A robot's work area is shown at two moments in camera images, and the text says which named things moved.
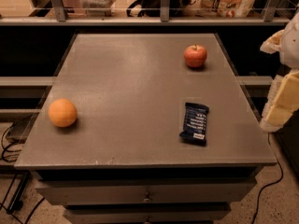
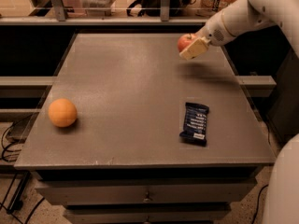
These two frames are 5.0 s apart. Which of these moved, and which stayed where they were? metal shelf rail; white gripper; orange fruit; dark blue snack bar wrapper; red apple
Moved: red apple; white gripper
Stayed: dark blue snack bar wrapper; metal shelf rail; orange fruit
